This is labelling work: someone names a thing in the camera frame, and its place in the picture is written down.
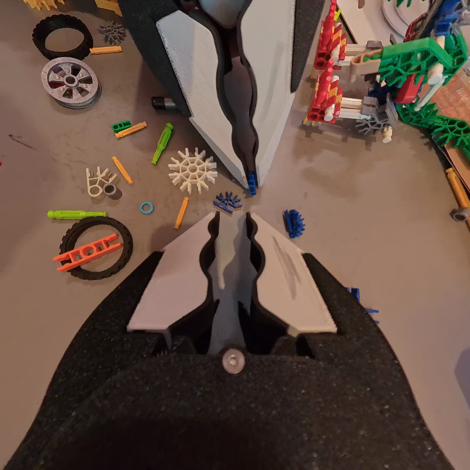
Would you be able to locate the white snowflake connector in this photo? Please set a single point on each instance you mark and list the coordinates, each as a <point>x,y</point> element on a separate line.
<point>182,170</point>

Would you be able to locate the multicoloured construction toy model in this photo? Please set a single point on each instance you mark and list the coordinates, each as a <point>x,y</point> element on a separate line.
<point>415,51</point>

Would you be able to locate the large blue snowflake connector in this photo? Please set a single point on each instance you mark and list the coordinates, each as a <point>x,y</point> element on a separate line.
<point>354,293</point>

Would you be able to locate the grey cylindrical spacer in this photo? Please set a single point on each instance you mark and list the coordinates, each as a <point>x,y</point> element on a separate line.
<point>117,194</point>

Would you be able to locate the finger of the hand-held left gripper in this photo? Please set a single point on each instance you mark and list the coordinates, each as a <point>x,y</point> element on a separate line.
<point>271,73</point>
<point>194,73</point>

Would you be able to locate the lime green plastic rod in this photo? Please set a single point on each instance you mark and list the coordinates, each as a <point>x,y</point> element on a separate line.
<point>162,143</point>
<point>73,214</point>

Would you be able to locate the dark grey snowflake connector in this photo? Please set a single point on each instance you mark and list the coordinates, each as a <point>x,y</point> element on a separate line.
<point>112,33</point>

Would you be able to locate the grey block connector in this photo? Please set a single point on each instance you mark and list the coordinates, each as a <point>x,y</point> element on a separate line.
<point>459,215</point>

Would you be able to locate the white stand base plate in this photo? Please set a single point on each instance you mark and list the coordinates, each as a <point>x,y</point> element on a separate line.
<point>393,11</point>

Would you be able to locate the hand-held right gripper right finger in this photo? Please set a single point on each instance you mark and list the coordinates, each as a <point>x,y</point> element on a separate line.
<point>293,293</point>

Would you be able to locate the yellow connector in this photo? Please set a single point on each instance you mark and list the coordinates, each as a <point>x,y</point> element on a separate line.
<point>108,6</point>
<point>42,3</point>

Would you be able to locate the long yellow rod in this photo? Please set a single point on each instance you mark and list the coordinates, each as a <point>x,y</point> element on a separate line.
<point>459,191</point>

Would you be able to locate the orange ladder connector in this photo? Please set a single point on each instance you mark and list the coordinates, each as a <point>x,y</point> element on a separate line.
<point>66,260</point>

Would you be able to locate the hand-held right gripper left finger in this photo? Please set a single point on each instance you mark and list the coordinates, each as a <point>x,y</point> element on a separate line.
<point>172,290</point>

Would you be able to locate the black rubber tyre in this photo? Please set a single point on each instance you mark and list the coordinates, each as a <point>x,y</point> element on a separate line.
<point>36,36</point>
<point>128,242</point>

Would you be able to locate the white triangular connector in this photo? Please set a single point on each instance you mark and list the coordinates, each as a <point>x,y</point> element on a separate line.
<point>89,180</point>

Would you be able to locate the silver wheel hub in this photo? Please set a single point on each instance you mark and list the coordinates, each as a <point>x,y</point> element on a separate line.
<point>46,80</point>

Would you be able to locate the short orange rod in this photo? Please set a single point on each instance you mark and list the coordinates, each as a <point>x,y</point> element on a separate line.
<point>131,130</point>
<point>122,170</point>
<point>105,50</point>
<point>181,213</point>

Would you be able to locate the green clip connector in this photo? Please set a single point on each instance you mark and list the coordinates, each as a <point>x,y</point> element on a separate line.
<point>117,126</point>

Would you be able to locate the red printed toy package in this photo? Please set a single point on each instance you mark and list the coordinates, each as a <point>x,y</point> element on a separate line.
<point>459,95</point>

